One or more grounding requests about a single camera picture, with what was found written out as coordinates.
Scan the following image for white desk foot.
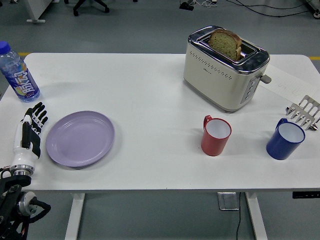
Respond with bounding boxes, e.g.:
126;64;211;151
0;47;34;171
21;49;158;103
26;0;54;25

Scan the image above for silver box under table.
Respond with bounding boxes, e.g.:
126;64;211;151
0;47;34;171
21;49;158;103
217;192;237;211

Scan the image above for blue drink bottle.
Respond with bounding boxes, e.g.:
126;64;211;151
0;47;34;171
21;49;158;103
0;41;41;103

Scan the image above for black hanging cable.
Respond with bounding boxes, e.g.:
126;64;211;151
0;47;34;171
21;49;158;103
236;192;243;240

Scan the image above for black office chair base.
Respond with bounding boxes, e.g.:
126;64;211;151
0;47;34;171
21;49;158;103
72;0;111;17

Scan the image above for metal toast rack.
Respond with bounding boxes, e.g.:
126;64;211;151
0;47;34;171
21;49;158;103
285;94;320;132

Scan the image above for black device on floor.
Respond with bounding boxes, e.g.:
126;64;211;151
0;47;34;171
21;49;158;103
178;1;195;12

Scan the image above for red mug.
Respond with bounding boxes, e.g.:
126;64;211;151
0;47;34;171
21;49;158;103
200;114;233;157

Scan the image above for white paper sheet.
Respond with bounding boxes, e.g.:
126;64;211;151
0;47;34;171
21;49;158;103
258;62;320;101

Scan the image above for cream chrome toaster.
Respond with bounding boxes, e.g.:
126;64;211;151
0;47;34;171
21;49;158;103
183;24;273;113

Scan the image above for black table control panel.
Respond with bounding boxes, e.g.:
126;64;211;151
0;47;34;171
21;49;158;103
292;191;320;200

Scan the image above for brown bread slice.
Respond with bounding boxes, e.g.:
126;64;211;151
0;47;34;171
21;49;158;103
208;28;243;62

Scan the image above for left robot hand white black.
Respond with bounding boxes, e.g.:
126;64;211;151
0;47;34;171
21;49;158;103
12;101;50;168

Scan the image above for purple plate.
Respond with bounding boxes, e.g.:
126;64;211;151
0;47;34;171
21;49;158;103
45;110;116;168

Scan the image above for blue mug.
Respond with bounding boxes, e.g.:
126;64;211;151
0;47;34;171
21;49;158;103
265;117;306;161

